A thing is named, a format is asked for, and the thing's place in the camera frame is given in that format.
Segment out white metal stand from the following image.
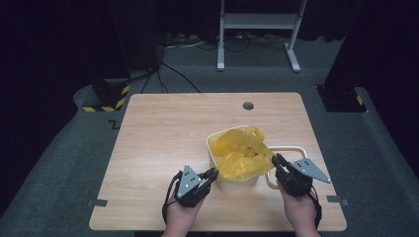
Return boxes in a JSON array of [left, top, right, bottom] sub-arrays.
[[216, 0, 308, 73]]

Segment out black gripper strap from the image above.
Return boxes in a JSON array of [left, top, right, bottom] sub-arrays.
[[161, 170, 183, 225], [308, 187, 323, 229]]

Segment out person's right hand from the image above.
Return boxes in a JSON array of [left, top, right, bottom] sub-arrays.
[[278, 183, 319, 228]]

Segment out black left gripper strap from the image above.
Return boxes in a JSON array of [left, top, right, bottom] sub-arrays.
[[161, 170, 183, 225]]

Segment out black right gripper strap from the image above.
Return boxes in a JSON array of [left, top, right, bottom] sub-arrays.
[[308, 187, 323, 229]]

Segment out black yellow striped stand base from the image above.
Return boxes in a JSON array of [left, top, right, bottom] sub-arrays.
[[81, 78, 131, 113]]

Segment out tangle of black cables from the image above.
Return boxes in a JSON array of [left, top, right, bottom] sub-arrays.
[[197, 32, 289, 53]]

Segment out grey tape piece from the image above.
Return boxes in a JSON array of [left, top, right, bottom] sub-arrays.
[[326, 195, 350, 207], [87, 198, 109, 208]]

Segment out yellow plastic bag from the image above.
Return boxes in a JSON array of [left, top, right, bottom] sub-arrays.
[[210, 126, 277, 184]]

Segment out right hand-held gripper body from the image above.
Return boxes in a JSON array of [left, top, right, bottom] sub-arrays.
[[276, 158, 332, 198]]

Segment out power strip with plugs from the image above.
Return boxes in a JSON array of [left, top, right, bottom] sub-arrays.
[[163, 32, 210, 51]]

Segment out cream plastic bin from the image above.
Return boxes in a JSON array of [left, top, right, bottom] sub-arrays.
[[206, 124, 262, 194]]

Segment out black curtain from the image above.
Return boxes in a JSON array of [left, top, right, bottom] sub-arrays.
[[324, 0, 419, 179], [0, 0, 162, 205]]

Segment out black floor cable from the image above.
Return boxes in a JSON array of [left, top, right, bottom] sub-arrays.
[[140, 61, 202, 95]]

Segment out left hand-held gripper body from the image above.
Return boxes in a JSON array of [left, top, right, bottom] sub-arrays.
[[175, 164, 212, 208]]

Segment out black stand base yellow mark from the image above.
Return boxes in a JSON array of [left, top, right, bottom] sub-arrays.
[[315, 84, 369, 114]]

